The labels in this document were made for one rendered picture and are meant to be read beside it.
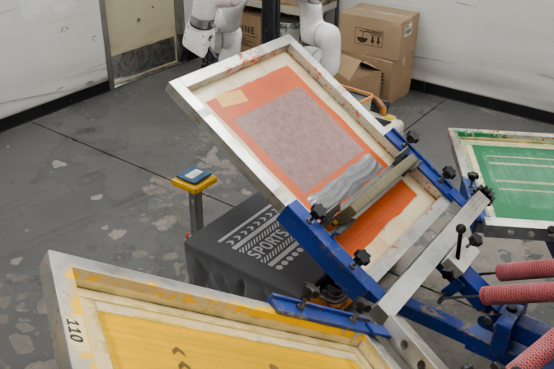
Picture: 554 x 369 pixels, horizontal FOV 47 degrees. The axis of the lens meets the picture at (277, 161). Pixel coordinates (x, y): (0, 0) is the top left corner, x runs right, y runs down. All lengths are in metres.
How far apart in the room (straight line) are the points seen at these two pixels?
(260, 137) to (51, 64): 3.92
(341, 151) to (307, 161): 0.16
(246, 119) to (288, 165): 0.19
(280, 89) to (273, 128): 0.19
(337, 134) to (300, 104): 0.15
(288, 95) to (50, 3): 3.72
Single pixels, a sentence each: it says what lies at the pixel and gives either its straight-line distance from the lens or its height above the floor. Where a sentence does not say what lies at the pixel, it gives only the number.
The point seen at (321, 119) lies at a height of 1.36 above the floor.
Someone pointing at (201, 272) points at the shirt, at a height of 0.85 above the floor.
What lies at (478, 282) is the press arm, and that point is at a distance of 1.87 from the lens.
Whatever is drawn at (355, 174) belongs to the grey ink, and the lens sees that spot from 1.94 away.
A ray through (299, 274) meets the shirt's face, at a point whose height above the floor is 0.95.
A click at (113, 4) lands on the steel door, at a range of 6.01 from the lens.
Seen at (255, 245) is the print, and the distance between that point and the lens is 2.14.
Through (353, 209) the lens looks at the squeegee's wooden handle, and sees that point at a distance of 1.70.
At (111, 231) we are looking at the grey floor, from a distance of 3.99.
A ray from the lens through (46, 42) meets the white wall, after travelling 5.56.
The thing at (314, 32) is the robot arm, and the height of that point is 1.53.
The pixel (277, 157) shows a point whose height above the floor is 1.35.
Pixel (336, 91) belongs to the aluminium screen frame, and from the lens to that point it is 2.13.
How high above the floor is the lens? 2.20
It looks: 28 degrees down
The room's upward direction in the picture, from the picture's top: 1 degrees clockwise
